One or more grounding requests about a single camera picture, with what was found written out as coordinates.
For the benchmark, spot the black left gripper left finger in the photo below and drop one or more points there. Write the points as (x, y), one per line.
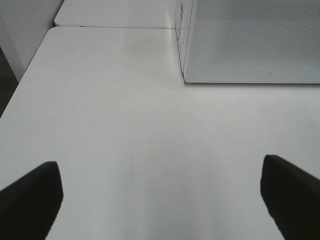
(29, 206)

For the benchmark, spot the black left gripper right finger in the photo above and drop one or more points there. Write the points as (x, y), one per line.
(292, 198)

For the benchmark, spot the white microwave door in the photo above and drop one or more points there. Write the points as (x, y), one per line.
(255, 41)

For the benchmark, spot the white microwave oven body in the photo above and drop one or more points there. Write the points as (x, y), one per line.
(184, 18)

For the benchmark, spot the adjacent white table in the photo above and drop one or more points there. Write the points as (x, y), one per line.
(147, 14)

